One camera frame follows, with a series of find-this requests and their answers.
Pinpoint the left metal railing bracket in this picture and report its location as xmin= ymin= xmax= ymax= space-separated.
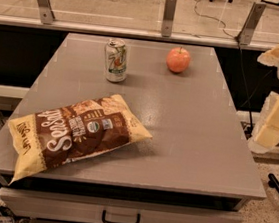
xmin=36 ymin=0 xmax=55 ymax=25

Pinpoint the grey drawer with black handle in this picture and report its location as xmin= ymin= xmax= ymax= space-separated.
xmin=0 ymin=188 xmax=242 ymax=223

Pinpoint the middle metal railing bracket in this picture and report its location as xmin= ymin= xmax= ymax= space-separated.
xmin=161 ymin=0 xmax=177 ymax=37

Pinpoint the black cable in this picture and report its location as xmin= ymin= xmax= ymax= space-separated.
xmin=177 ymin=0 xmax=271 ymax=138

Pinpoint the red apple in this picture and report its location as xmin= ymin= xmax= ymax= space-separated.
xmin=165 ymin=47 xmax=191 ymax=74

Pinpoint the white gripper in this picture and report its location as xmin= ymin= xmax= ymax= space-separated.
xmin=248 ymin=44 xmax=279 ymax=154

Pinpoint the right metal railing bracket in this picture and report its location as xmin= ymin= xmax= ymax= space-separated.
xmin=236 ymin=3 xmax=266 ymax=45

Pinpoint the yellow brown chip bag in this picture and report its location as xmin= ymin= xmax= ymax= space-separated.
xmin=8 ymin=95 xmax=152 ymax=182

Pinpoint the silver green soda can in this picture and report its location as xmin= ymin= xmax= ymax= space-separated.
xmin=104 ymin=38 xmax=127 ymax=83

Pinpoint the metal railing bracket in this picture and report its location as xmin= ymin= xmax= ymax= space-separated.
xmin=236 ymin=3 xmax=266 ymax=45
xmin=36 ymin=0 xmax=55 ymax=25
xmin=161 ymin=0 xmax=177 ymax=37

